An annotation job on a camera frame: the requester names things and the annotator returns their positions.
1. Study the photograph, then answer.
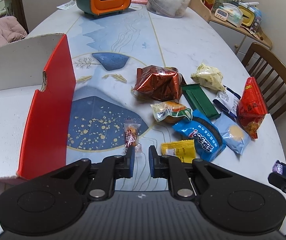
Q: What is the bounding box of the green snack bar wrapper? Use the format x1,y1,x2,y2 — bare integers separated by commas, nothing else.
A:
182,84,221,120

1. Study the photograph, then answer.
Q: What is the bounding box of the wooden side cabinet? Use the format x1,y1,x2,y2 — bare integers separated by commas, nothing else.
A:
189,0,273,55

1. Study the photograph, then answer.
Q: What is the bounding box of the light blue cookie packet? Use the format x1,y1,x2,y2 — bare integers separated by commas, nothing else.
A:
214,114,250,155

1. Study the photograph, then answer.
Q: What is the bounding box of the red foil snack bag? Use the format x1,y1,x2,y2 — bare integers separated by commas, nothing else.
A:
133,65,186,101

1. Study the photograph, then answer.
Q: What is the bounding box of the green orange bun packet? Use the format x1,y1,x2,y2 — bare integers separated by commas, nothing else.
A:
150,101,192,124

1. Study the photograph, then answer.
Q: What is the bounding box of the white digital timer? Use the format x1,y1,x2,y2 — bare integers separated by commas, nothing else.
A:
215,8,228,21

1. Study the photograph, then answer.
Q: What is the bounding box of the pink jacket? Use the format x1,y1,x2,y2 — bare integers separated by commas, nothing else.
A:
0,16,27,47

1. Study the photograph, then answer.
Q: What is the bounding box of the red white cardboard box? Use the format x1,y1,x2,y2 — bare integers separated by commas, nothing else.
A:
0,34,76,180

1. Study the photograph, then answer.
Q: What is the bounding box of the yellow snack packet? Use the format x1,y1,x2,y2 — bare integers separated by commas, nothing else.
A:
161,140,196,163

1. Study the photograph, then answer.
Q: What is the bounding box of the cream patterned snack packet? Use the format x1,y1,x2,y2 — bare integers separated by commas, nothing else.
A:
190,63,225,91

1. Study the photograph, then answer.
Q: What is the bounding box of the wooden chair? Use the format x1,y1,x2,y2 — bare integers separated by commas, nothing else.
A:
241,42,286,120

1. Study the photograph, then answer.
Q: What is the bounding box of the blue oreo packet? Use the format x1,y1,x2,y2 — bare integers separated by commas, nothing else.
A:
172,109,226,162

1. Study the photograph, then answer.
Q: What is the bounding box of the small sausage snack packet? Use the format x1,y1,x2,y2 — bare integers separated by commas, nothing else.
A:
123,119,141,157

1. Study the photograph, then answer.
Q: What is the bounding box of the yellow tissue box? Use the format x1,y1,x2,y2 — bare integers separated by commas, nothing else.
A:
238,5,255,28

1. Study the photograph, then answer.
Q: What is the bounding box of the white navy snack packet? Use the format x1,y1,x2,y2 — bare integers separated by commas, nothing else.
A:
212,87,241,121

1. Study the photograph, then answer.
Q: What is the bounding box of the red chip bag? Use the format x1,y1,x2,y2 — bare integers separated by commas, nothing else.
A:
236,77,268,140

